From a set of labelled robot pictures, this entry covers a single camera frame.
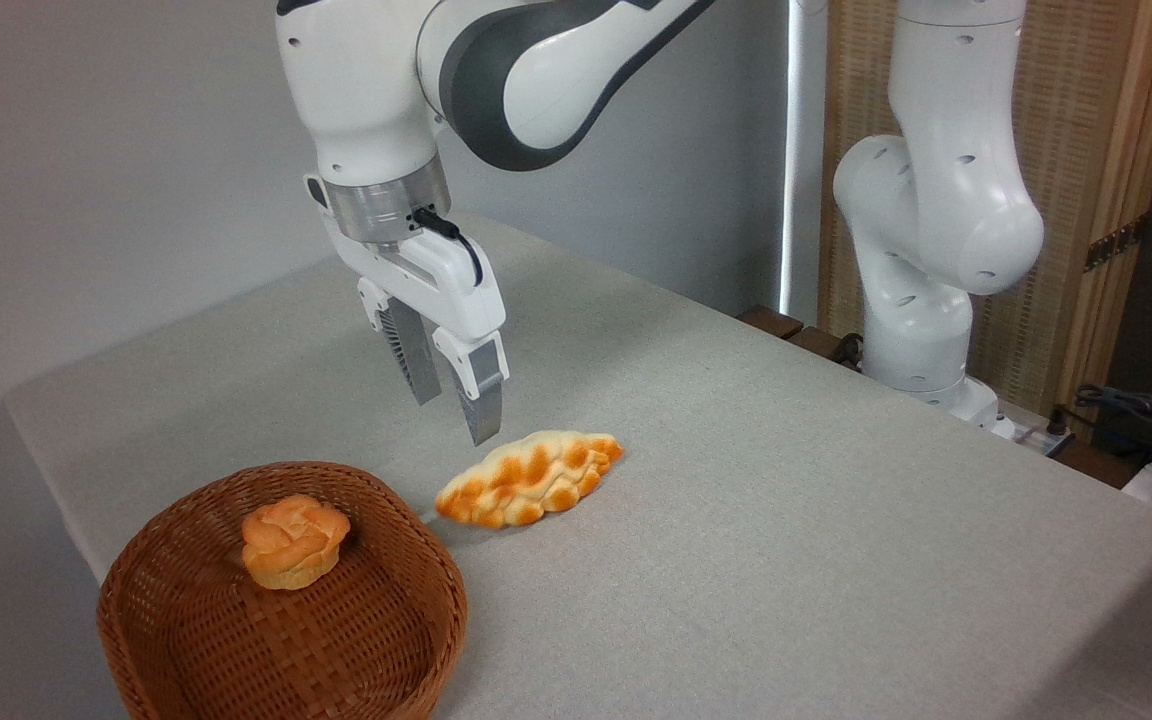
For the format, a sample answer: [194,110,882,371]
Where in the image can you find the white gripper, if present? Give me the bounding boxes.
[304,172,511,447]

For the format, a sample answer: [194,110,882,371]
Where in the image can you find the long braided bread loaf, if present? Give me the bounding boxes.
[434,430,625,529]

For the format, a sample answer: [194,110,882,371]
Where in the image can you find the round knotted bread roll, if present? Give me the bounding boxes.
[240,494,352,591]

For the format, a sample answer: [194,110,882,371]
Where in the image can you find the brown wicker basket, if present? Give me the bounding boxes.
[96,461,470,720]

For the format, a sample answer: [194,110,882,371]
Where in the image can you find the light grey tablecloth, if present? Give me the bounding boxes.
[4,215,1152,720]

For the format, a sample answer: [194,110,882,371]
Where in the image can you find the white power strip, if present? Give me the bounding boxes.
[986,400,1077,459]

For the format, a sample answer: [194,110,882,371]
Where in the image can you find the wooden rattan folding screen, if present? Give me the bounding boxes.
[818,0,1152,441]

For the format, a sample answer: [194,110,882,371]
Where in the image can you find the brass screen hinge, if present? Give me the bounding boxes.
[1084,215,1149,273]

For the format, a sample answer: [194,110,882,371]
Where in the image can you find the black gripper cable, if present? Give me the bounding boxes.
[412,207,485,289]

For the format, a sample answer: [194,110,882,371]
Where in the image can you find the bundle of black cables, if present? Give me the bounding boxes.
[1074,383,1152,471]

